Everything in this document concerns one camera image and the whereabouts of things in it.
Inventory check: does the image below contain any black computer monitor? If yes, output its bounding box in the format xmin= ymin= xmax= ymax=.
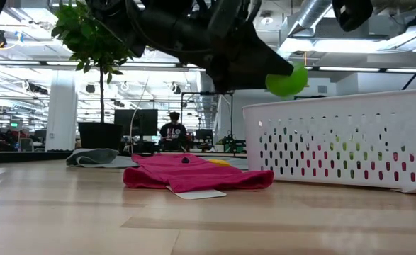
xmin=114 ymin=108 xmax=159 ymax=137

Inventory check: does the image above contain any person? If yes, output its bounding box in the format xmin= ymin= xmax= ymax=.
xmin=159 ymin=111 xmax=189 ymax=152

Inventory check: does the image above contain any yellow toy banana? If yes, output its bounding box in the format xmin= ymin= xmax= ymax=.
xmin=207 ymin=158 xmax=232 ymax=167

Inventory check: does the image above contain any red cloth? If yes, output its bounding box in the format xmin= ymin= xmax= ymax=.
xmin=122 ymin=153 xmax=275 ymax=194

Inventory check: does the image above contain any white cloth label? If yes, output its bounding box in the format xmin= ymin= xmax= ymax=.
xmin=165 ymin=186 xmax=227 ymax=200

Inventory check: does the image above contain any green toy apple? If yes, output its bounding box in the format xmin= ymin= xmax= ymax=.
xmin=265 ymin=62 xmax=310 ymax=98

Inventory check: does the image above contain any grey cloth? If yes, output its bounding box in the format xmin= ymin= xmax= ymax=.
xmin=65 ymin=147 xmax=249 ymax=171

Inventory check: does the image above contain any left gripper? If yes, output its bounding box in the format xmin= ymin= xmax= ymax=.
xmin=179 ymin=0 xmax=296 ymax=94

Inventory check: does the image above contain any silver ceiling duct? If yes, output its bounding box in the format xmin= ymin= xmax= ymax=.
xmin=280 ymin=0 xmax=335 ymax=50

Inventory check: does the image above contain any white perforated plastic basket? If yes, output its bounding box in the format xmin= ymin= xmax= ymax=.
xmin=242 ymin=88 xmax=416 ymax=195

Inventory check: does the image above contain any white building column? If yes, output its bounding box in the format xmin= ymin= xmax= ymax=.
xmin=45 ymin=69 xmax=79 ymax=152

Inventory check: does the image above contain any green potted plant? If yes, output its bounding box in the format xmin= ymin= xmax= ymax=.
xmin=50 ymin=0 xmax=137 ymax=152

